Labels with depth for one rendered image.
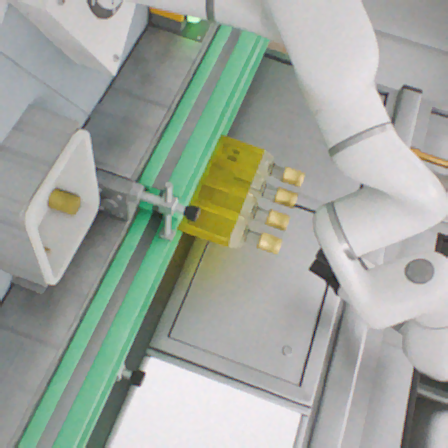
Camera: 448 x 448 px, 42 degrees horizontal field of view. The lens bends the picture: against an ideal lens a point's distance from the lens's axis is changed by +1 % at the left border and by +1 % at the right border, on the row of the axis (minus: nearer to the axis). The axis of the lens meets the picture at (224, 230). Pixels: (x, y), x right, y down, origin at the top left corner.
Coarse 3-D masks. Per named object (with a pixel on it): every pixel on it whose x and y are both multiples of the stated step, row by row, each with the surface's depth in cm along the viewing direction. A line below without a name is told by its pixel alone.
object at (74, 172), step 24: (72, 144) 81; (72, 168) 92; (48, 192) 96; (72, 192) 98; (96, 192) 97; (24, 216) 77; (48, 216) 98; (72, 216) 99; (48, 240) 96; (72, 240) 97; (48, 264) 87
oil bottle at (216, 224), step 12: (192, 204) 115; (204, 204) 115; (204, 216) 114; (216, 216) 114; (228, 216) 114; (240, 216) 115; (180, 228) 116; (192, 228) 115; (204, 228) 113; (216, 228) 113; (228, 228) 113; (240, 228) 113; (216, 240) 116; (228, 240) 114; (240, 240) 113
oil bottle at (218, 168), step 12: (216, 156) 121; (216, 168) 120; (228, 168) 120; (240, 168) 120; (252, 168) 121; (228, 180) 119; (240, 180) 119; (252, 180) 119; (264, 180) 120; (252, 192) 119
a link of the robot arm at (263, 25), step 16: (208, 0) 74; (224, 0) 74; (240, 0) 74; (256, 0) 75; (208, 16) 76; (224, 16) 75; (240, 16) 75; (256, 16) 75; (256, 32) 77; (272, 32) 76
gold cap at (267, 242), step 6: (264, 234) 114; (270, 234) 115; (264, 240) 114; (270, 240) 114; (276, 240) 114; (282, 240) 114; (258, 246) 114; (264, 246) 114; (270, 246) 114; (276, 246) 113; (276, 252) 114
